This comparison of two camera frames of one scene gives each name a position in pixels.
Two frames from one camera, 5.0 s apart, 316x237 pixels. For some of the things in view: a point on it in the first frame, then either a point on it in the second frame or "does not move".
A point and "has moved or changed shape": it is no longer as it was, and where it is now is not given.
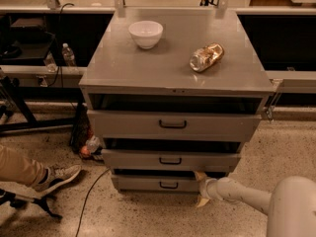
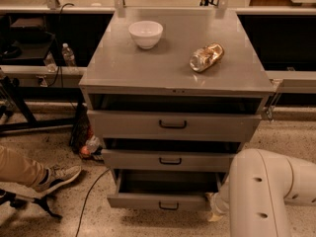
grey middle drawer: (170, 160) does not move
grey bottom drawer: (157, 184) has moved or changed shape
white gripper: (210, 189) -> (218, 202)
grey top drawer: (171, 125) does not move
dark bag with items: (83, 137) does not move
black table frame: (17, 95) does not move
